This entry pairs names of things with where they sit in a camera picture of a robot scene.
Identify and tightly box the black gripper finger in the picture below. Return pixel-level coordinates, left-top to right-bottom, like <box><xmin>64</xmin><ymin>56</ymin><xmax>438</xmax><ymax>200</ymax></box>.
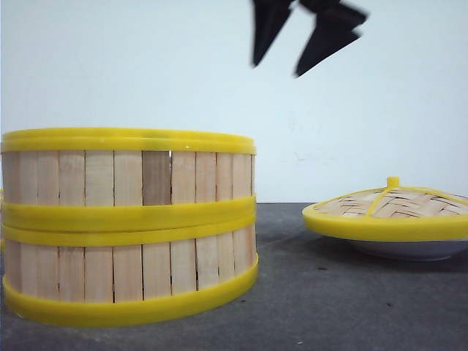
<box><xmin>295</xmin><ymin>1</ymin><xmax>368</xmax><ymax>77</ymax></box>
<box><xmin>252</xmin><ymin>0</ymin><xmax>293</xmax><ymax>67</ymax></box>

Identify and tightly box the woven bamboo steamer lid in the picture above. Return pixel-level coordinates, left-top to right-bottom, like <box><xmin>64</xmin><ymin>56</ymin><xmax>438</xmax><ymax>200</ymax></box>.
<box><xmin>302</xmin><ymin>176</ymin><xmax>467</xmax><ymax>243</ymax></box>

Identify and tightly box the white plate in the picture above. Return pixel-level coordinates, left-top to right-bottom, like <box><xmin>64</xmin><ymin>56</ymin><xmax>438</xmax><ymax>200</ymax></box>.
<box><xmin>333</xmin><ymin>238</ymin><xmax>467</xmax><ymax>262</ymax></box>

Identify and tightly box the front bamboo steamer basket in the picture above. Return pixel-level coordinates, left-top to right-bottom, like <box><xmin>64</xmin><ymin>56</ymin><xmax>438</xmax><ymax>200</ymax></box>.
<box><xmin>3</xmin><ymin>216</ymin><xmax>258</xmax><ymax>327</ymax></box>

